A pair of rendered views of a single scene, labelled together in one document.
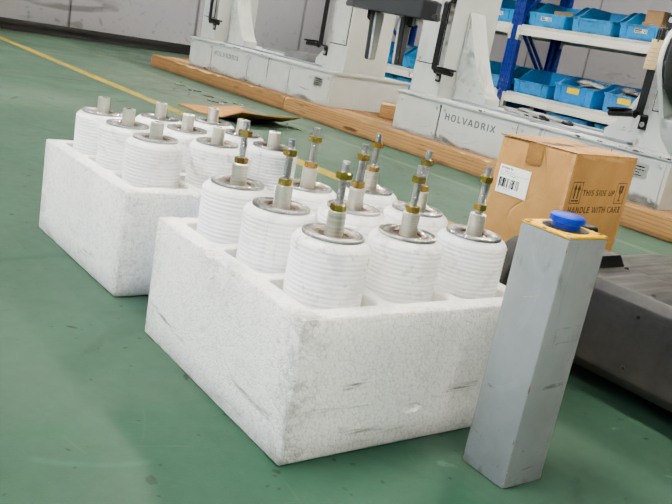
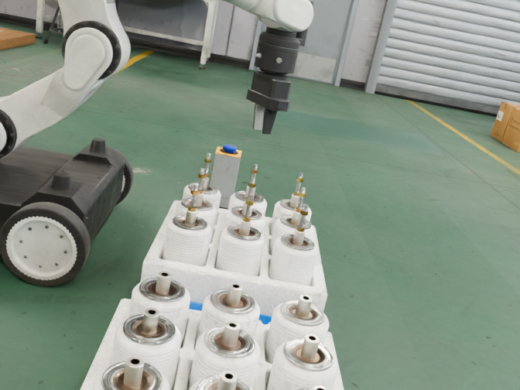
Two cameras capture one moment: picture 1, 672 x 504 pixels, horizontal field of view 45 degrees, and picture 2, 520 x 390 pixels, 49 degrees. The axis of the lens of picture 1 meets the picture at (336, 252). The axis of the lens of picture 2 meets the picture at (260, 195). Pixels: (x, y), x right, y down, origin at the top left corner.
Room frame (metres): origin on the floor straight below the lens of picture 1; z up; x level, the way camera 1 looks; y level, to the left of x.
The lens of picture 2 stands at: (2.08, 0.74, 0.73)
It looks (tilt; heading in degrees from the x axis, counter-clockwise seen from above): 19 degrees down; 216
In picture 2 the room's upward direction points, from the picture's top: 11 degrees clockwise
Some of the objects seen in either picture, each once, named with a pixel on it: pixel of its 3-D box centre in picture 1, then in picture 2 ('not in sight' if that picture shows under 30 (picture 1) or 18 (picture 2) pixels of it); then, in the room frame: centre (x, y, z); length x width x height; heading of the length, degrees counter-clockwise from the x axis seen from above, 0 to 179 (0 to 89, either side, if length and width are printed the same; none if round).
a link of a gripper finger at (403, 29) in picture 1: (404, 41); (258, 115); (1.08, -0.04, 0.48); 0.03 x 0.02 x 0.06; 162
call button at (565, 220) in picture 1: (566, 222); (229, 149); (0.90, -0.25, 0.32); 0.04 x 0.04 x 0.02
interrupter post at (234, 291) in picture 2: (218, 136); (234, 295); (1.41, 0.24, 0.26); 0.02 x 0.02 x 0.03
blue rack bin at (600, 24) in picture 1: (610, 24); not in sight; (6.50, -1.74, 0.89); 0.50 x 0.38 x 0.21; 131
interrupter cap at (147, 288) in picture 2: (272, 147); (162, 289); (1.49, 0.15, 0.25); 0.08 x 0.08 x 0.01
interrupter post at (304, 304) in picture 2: (156, 131); (303, 306); (1.34, 0.33, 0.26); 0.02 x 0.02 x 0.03
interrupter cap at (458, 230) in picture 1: (473, 234); (203, 189); (1.06, -0.18, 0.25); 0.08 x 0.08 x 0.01
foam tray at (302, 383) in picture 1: (332, 317); (234, 274); (1.08, -0.01, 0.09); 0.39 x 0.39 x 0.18; 38
